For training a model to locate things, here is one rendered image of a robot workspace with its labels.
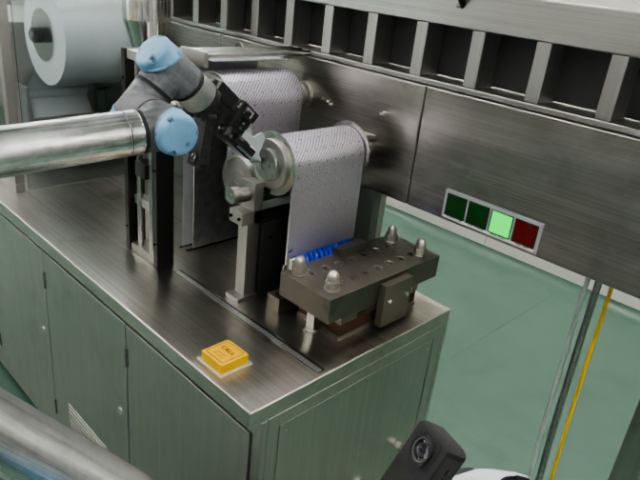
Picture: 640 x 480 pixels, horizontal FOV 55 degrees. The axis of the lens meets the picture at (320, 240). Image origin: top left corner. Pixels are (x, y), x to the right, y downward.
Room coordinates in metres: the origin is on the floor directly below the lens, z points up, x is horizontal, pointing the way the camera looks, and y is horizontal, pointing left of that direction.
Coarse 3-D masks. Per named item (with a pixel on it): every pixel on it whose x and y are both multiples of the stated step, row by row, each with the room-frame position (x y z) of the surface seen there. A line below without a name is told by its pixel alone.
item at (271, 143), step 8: (264, 144) 1.35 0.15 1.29; (272, 144) 1.33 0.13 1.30; (280, 144) 1.33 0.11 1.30; (280, 152) 1.31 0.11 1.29; (280, 160) 1.31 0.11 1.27; (288, 160) 1.31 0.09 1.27; (280, 168) 1.31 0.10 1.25; (288, 168) 1.30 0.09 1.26; (280, 176) 1.31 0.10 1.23; (288, 176) 1.30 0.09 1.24; (264, 184) 1.34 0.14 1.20; (272, 184) 1.32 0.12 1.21; (280, 184) 1.31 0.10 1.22
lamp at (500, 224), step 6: (492, 216) 1.31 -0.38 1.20; (498, 216) 1.30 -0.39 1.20; (504, 216) 1.29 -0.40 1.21; (492, 222) 1.30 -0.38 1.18; (498, 222) 1.29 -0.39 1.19; (504, 222) 1.29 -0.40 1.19; (510, 222) 1.27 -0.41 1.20; (492, 228) 1.30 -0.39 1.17; (498, 228) 1.29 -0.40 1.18; (504, 228) 1.28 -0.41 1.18; (498, 234) 1.29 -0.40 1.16; (504, 234) 1.28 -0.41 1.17
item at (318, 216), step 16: (304, 192) 1.34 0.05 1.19; (320, 192) 1.37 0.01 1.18; (336, 192) 1.42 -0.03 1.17; (352, 192) 1.46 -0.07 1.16; (304, 208) 1.34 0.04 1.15; (320, 208) 1.38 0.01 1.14; (336, 208) 1.42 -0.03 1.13; (352, 208) 1.47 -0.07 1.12; (304, 224) 1.34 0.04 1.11; (320, 224) 1.38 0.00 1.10; (336, 224) 1.43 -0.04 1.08; (352, 224) 1.47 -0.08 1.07; (288, 240) 1.31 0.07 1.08; (304, 240) 1.35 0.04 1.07; (320, 240) 1.39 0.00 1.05; (336, 240) 1.43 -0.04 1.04; (288, 256) 1.31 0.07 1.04
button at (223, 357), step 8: (216, 344) 1.09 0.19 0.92; (224, 344) 1.09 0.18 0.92; (232, 344) 1.09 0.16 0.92; (208, 352) 1.05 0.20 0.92; (216, 352) 1.05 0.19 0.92; (224, 352) 1.06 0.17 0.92; (232, 352) 1.06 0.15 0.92; (240, 352) 1.06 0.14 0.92; (208, 360) 1.04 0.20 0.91; (216, 360) 1.03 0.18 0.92; (224, 360) 1.03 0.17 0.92; (232, 360) 1.04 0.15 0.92; (240, 360) 1.05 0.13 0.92; (216, 368) 1.02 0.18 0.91; (224, 368) 1.02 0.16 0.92; (232, 368) 1.03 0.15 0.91
